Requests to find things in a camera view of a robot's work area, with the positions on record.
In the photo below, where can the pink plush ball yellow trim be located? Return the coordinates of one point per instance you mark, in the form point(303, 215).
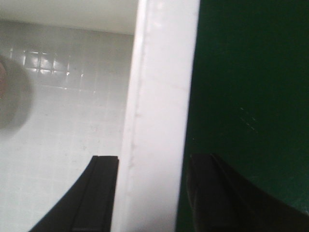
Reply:
point(16, 97)

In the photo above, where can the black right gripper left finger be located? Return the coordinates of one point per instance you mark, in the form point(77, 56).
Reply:
point(88, 205)

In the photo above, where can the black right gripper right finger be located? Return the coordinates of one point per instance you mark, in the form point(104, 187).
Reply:
point(222, 200)

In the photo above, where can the white plastic tote box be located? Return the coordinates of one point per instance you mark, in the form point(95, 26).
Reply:
point(110, 78)

